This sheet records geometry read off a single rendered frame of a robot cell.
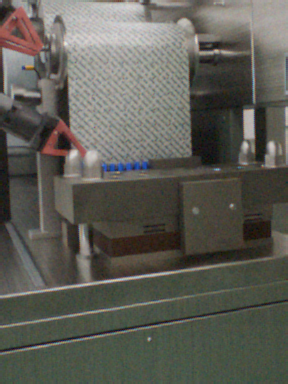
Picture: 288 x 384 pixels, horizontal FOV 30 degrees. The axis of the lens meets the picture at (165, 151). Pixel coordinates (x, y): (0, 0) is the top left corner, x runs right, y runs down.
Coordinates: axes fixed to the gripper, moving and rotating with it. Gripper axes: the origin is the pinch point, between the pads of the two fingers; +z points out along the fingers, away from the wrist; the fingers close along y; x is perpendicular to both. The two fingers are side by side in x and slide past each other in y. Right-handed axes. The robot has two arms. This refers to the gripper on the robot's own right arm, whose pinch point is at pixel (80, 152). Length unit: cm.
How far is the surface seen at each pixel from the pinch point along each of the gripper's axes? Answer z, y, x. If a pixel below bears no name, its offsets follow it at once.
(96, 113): -0.7, 0.3, 7.6
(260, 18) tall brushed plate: 15.2, 12.6, 35.2
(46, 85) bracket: -10.3, -7.0, 8.7
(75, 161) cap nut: -1.7, 8.3, -2.3
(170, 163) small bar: 14.2, 6.4, 5.3
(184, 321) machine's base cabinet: 19.8, 25.6, -16.6
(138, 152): 9.8, 0.3, 5.0
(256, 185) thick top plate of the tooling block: 24.4, 20.0, 7.2
